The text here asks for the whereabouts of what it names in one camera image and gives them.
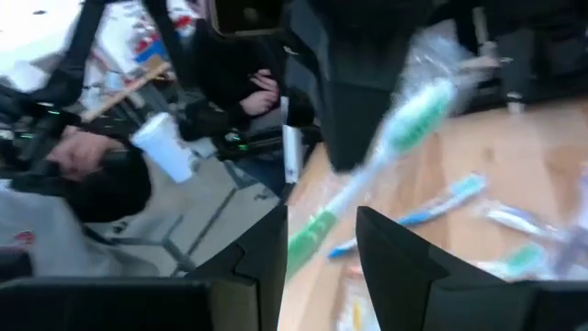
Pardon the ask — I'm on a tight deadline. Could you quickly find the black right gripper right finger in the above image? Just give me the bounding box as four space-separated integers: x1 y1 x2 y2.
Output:
356 206 537 331

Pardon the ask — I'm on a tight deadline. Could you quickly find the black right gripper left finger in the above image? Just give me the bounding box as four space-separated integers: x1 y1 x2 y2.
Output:
186 205 289 331

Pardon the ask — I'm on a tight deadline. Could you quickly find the green toothbrush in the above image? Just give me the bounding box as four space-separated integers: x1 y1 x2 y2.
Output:
285 31 483 280
475 241 550 282

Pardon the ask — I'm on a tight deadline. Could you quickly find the blue toothbrush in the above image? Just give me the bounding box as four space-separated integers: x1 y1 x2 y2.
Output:
480 201 569 243
326 172 489 259

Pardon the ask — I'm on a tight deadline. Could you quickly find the purple toothbrush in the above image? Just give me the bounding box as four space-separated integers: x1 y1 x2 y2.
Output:
548 220 588 280

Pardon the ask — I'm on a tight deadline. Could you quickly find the orange toothbrush in wrapper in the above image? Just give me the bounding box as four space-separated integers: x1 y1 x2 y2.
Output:
337 264 373 331

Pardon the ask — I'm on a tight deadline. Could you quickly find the person's hand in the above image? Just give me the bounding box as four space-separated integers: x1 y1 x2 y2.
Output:
237 89 280 119
247 67 282 93

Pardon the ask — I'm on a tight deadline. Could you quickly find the black device with light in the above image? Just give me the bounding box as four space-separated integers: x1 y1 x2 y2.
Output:
215 130 281 160

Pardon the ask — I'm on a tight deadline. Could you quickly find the person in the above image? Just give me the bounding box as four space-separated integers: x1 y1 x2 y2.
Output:
181 17 288 143
0 123 194 281

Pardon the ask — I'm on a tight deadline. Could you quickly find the white paper cup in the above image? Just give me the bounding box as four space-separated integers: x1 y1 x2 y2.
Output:
130 111 198 184

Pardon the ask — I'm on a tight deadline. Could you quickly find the light wooden stick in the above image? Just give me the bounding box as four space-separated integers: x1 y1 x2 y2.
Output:
80 61 172 124

